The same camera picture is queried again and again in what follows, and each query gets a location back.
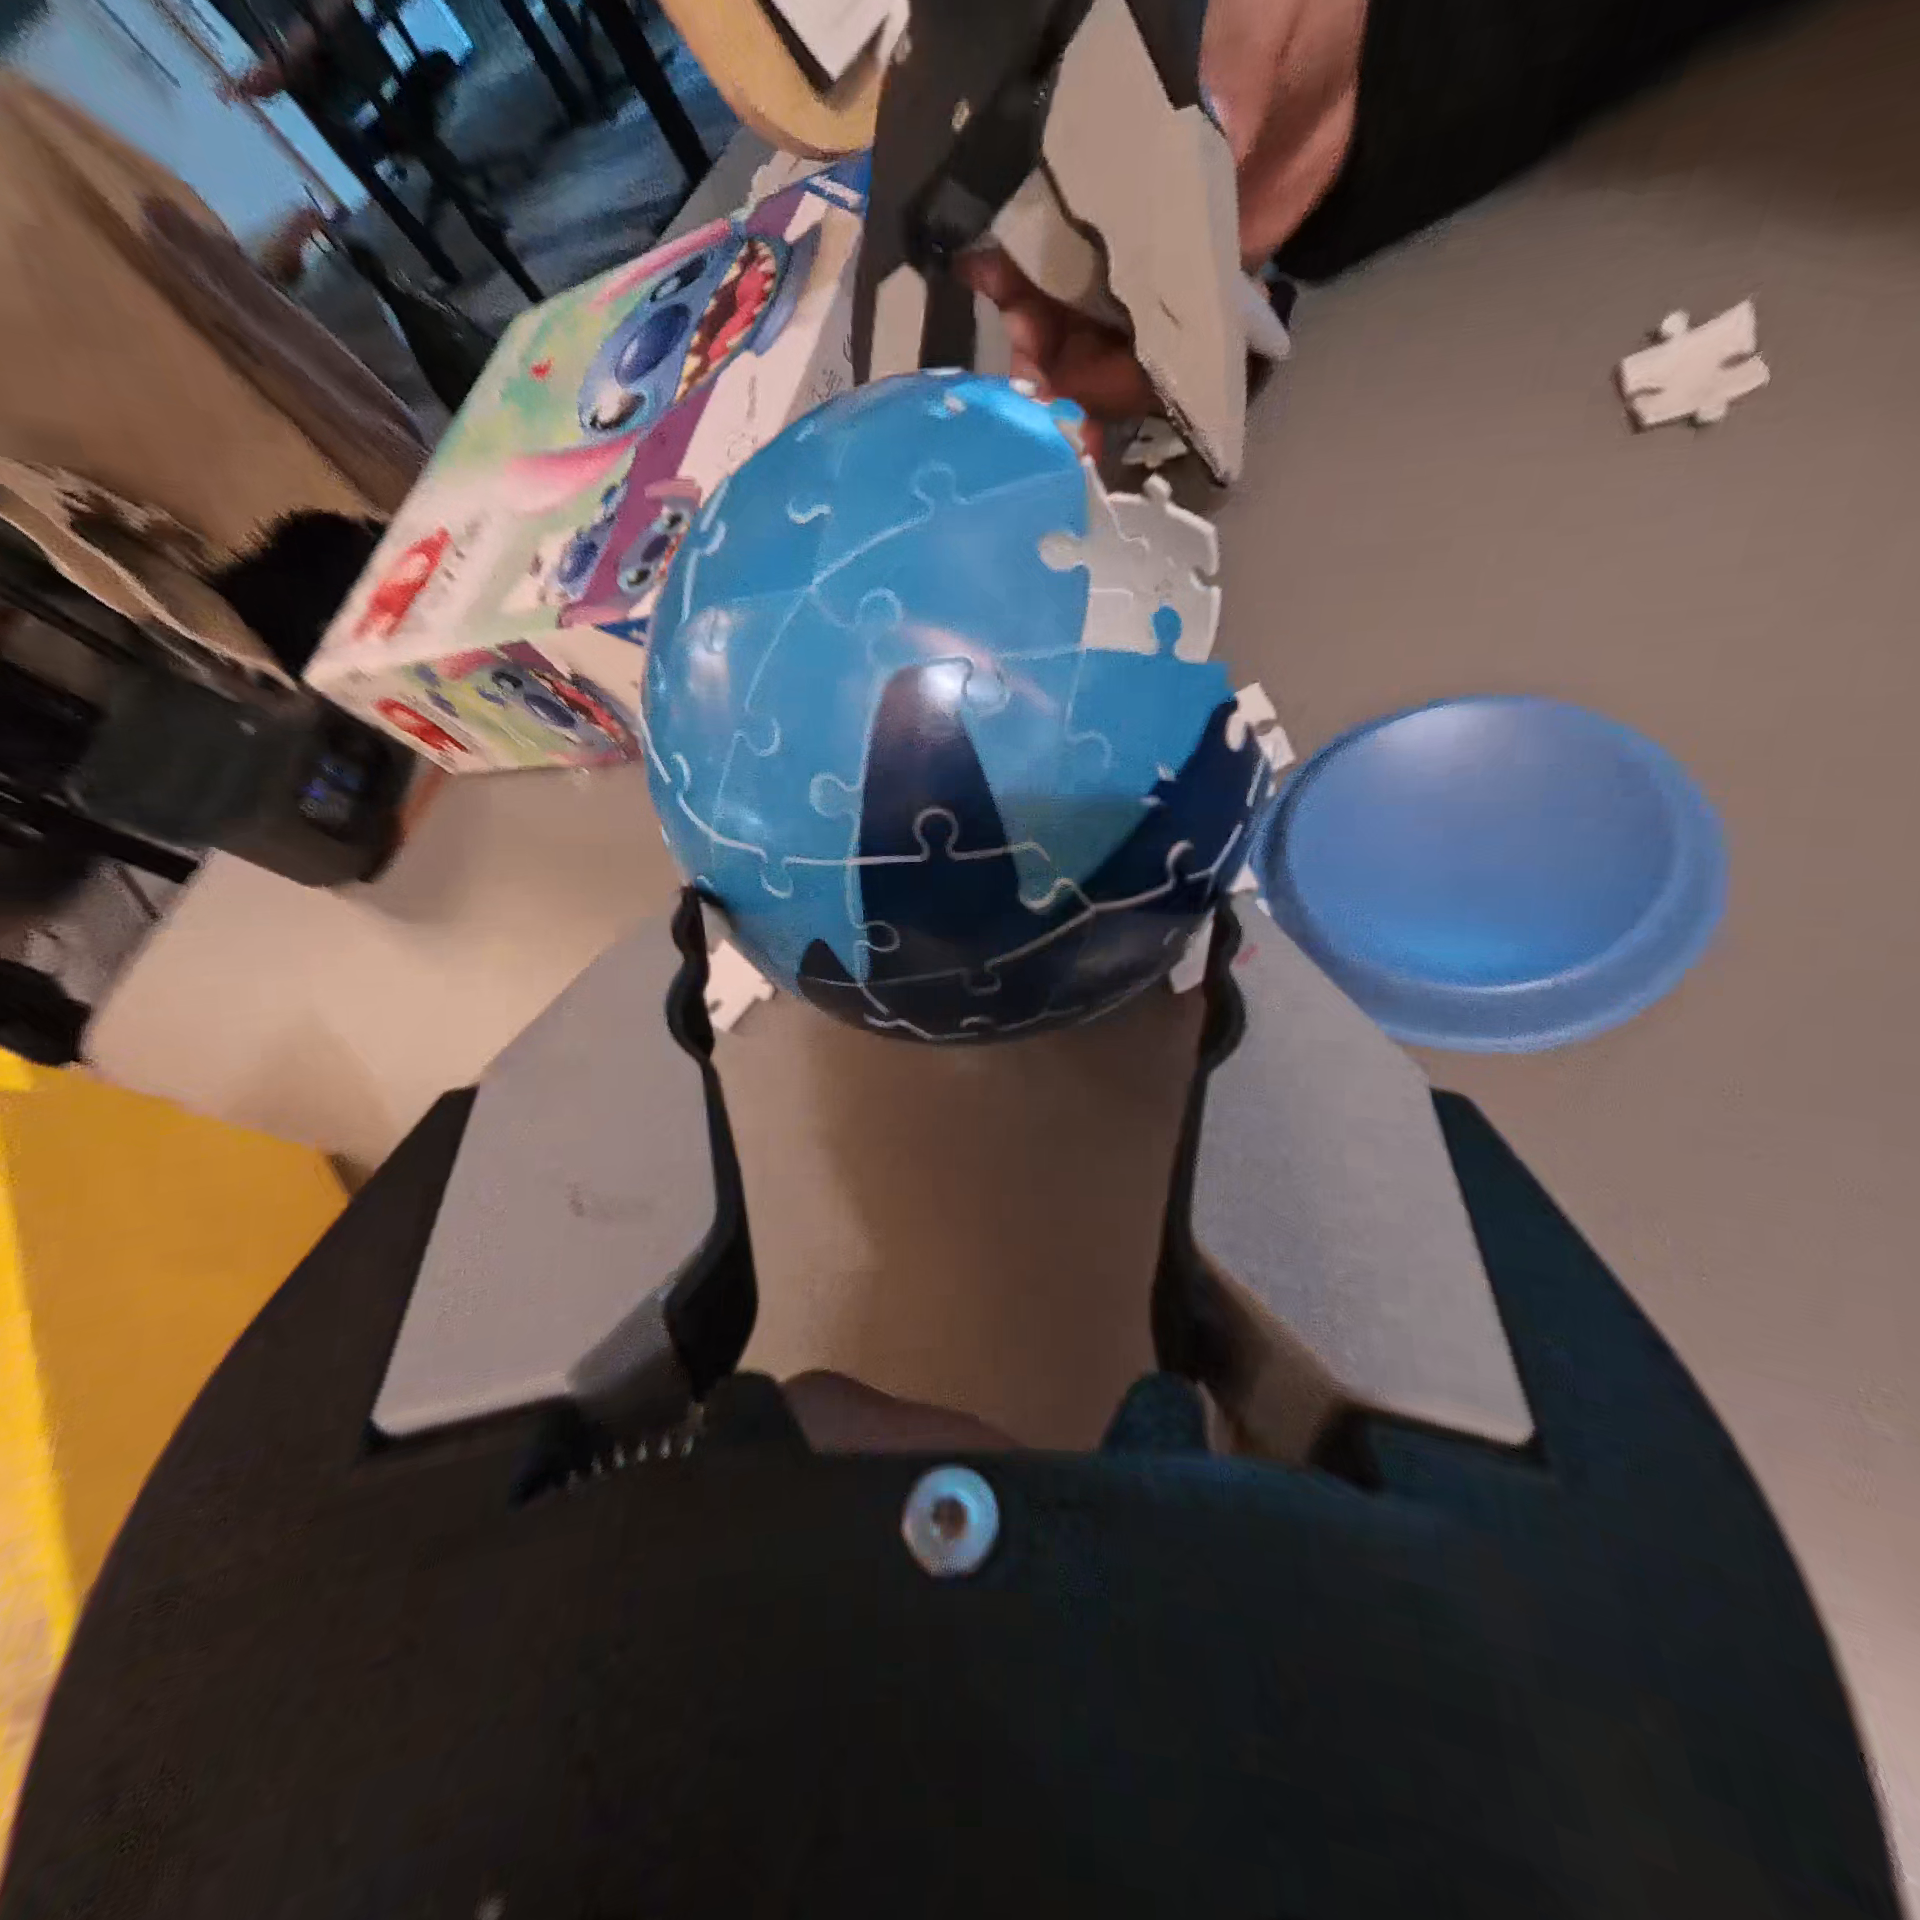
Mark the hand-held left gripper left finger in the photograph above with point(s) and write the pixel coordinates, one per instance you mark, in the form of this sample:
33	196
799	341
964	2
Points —
570	1231

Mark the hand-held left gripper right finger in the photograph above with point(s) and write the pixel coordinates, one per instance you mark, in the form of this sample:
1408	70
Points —
1334	1231

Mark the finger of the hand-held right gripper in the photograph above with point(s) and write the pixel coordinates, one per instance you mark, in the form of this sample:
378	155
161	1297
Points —
1170	271

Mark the blue plastic ball stand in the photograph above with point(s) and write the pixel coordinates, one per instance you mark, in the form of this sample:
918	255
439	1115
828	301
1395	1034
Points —
1485	856

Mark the blue puzzle ball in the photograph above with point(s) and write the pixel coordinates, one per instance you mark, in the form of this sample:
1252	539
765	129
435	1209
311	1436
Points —
901	677

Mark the white puzzle piece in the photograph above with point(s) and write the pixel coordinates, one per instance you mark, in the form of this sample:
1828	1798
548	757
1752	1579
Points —
1697	369
734	992
1155	443

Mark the colourful cartoon puzzle box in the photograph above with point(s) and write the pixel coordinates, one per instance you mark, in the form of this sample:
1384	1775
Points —
494	526

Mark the person's right hand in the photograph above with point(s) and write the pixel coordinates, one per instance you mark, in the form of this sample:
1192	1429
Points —
1290	123

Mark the wooden document stand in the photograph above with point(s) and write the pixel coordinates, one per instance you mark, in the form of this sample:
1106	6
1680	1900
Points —
734	75

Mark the yellow plastic bin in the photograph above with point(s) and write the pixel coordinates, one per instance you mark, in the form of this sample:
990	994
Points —
137	1274

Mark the black device with screen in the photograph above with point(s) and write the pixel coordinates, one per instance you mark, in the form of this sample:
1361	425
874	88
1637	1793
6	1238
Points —
253	782

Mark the black cloth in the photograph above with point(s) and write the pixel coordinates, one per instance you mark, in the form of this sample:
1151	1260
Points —
301	588

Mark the beige cloth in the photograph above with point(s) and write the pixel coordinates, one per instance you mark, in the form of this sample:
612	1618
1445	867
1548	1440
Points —
180	301

